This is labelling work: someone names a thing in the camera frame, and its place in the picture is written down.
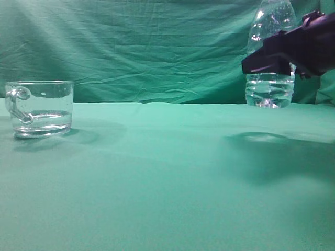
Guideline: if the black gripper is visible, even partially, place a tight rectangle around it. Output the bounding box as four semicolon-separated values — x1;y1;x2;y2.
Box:
241;11;334;79

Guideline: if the clear plastic water bottle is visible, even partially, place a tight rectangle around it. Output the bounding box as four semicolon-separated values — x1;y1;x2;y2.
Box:
245;1;297;108

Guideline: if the green backdrop cloth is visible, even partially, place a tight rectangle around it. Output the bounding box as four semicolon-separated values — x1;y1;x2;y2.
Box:
0;0;335;105

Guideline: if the green table cloth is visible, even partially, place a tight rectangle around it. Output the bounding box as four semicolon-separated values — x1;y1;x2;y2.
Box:
1;103;334;250

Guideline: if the clear glass mug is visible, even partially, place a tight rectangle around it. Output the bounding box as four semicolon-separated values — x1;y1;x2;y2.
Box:
5;81;74;138

